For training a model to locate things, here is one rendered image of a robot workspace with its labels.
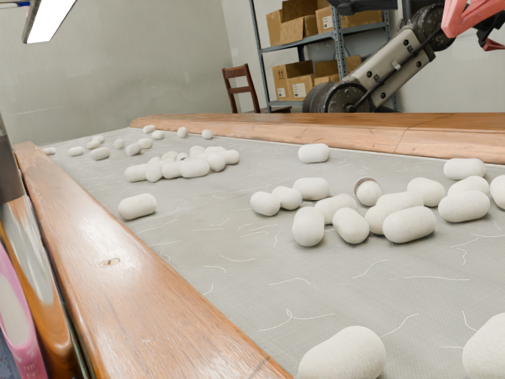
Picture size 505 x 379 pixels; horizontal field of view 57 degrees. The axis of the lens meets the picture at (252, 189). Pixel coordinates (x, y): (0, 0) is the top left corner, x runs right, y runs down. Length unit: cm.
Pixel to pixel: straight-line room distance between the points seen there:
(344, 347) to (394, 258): 12
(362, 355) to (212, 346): 5
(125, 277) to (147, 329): 6
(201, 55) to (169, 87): 53
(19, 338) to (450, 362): 16
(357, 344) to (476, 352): 4
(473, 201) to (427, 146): 20
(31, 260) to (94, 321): 5
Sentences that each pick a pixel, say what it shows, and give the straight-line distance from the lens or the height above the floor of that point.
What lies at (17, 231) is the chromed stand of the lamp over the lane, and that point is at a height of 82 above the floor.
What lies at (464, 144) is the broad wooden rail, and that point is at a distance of 49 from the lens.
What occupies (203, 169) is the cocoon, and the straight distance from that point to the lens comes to 57.
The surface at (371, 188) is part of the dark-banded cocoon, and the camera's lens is 36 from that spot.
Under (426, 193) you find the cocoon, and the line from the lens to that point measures 35.
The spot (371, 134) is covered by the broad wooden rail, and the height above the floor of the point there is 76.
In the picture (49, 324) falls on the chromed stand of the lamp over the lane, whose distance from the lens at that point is 19.
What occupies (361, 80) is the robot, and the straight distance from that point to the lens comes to 109.
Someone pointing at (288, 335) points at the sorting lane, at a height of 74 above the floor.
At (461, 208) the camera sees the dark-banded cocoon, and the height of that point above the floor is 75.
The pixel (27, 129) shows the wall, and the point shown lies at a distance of 513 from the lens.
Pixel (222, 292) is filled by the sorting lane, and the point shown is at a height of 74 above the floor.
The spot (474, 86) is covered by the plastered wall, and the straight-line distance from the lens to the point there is 295.
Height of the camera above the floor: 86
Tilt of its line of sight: 14 degrees down
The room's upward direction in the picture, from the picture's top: 10 degrees counter-clockwise
